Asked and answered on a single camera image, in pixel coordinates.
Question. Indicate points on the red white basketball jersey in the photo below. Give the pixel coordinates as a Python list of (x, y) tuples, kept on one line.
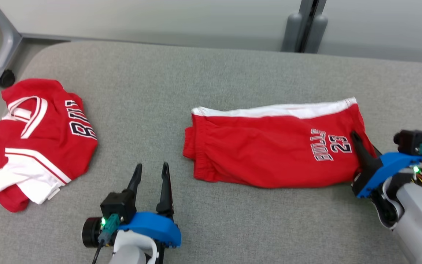
[(50, 146)]

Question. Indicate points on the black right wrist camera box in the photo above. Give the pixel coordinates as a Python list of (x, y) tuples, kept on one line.
[(412, 141)]

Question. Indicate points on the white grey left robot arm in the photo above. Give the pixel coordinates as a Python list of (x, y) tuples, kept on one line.
[(130, 249)]

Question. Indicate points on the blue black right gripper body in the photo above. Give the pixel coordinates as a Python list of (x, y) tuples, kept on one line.
[(383, 170)]

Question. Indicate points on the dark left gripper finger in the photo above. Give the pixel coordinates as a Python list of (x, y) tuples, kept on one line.
[(136, 179), (166, 194)]

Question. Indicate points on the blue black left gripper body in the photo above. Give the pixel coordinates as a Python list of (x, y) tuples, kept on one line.
[(152, 227)]

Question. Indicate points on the black castor wheel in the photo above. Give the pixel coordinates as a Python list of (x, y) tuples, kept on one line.
[(6, 79)]

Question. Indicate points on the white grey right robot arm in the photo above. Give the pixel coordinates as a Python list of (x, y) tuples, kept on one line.
[(416, 216)]

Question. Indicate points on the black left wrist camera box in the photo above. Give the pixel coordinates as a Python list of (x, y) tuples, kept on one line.
[(117, 205)]

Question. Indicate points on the grey partition post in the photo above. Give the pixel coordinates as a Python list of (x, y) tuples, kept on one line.
[(304, 25)]

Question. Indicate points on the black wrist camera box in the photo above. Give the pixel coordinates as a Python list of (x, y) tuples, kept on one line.
[(412, 141), (117, 205)]

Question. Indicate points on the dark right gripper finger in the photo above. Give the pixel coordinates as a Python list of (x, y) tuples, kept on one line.
[(365, 159)]

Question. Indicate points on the red white basketball shorts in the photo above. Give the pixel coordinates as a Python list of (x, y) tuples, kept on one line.
[(269, 150)]

